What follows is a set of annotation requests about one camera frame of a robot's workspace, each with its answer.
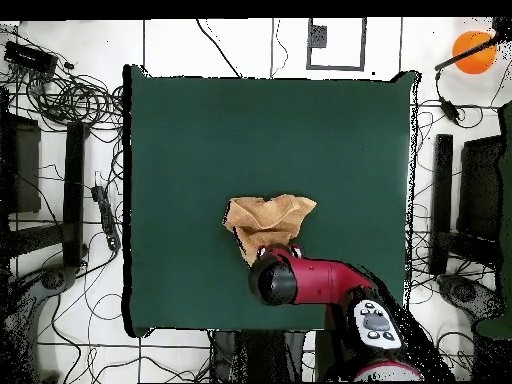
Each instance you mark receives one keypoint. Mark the yellow terry towel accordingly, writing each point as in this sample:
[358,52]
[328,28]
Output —
[268,218]

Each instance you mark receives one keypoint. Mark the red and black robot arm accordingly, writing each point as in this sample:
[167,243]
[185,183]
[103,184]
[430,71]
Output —
[324,280]

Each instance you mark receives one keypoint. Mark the dark flat panel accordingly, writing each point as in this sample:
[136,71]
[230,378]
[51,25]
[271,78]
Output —
[480,188]
[26,168]

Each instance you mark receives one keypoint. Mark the dark green table cloth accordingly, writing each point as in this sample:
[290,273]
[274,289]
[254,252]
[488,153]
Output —
[240,140]

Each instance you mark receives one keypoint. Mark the black power strip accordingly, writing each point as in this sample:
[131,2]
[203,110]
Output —
[106,218]

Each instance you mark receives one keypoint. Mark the black stand bar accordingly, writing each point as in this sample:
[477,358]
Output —
[443,180]
[74,180]

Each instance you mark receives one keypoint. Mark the grey stand base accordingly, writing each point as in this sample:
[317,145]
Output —
[464,292]
[52,278]

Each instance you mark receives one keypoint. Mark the grey square tape outline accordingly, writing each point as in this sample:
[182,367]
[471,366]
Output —
[308,44]

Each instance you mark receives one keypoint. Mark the black power adapter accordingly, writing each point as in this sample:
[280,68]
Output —
[450,110]

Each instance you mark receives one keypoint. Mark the black rod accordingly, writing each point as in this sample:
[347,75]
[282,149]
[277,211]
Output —
[460,58]

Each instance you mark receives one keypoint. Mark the orange ball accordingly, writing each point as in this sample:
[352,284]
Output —
[474,60]

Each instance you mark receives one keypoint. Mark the black electronics box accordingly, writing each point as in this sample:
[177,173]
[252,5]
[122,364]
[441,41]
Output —
[30,58]

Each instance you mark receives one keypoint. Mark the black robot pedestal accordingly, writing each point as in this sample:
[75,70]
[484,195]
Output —
[256,356]

